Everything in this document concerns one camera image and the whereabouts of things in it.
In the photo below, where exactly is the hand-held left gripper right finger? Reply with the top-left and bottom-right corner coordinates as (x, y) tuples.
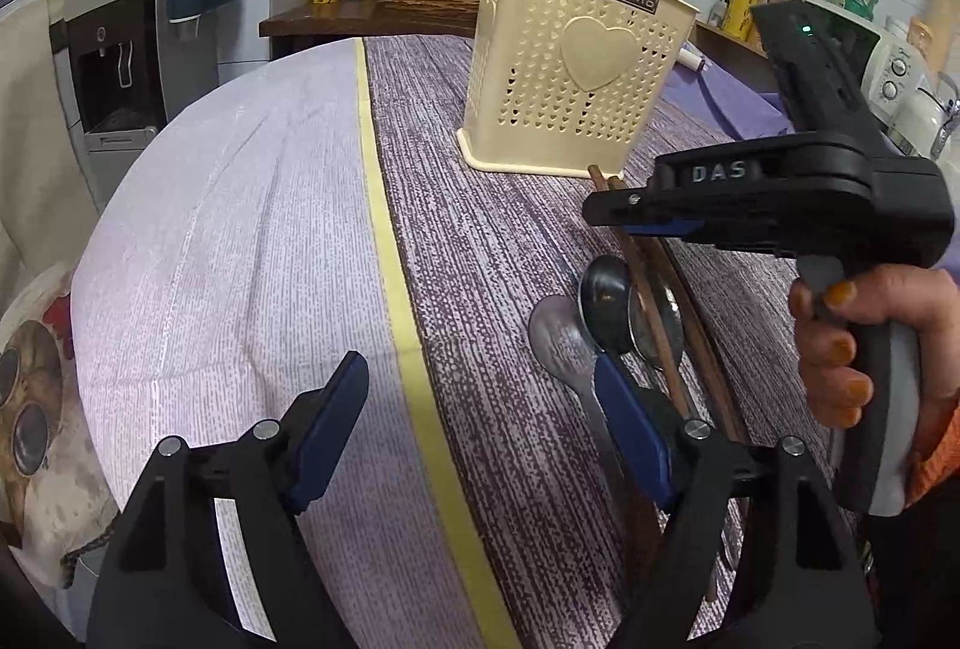
(592, 355), (882, 649)

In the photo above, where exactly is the person's right forearm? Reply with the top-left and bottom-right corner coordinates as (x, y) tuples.
(904, 390), (960, 507)

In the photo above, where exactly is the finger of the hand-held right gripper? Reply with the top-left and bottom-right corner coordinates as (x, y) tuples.
(582, 184), (703, 243)

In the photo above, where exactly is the purple floral cloth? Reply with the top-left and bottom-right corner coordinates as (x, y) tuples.
(660, 56), (796, 140)

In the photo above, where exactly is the matte metal spoon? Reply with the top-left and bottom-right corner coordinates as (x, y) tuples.
(529, 295), (623, 470)

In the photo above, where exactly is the purple and white tablecloth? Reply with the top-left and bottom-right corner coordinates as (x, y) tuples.
(71, 34), (841, 649)

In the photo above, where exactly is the dark wooden counter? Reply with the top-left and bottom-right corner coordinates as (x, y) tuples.
(259, 0), (481, 58)

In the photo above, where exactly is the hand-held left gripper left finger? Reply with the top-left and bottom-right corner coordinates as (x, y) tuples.
(85, 350), (370, 649)

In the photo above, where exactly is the shiny metal spoon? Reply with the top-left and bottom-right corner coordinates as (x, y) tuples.
(579, 255), (646, 395)
(628, 266), (685, 372)

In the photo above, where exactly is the beige cloth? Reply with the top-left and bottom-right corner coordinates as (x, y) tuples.
(0, 0), (98, 283)

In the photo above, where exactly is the white microwave oven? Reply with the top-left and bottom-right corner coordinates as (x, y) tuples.
(859, 19), (960, 155)

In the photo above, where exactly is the white water dispenser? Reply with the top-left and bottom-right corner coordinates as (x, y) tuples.
(51, 0), (218, 170)

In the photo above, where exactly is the person's right hand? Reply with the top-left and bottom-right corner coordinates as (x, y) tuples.
(789, 264), (960, 449)

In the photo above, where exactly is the dog printed bag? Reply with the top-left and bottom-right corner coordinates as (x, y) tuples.
(0, 266), (121, 567)

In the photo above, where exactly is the cream perforated utensil holder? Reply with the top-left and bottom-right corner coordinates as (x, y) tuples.
(456, 0), (702, 179)

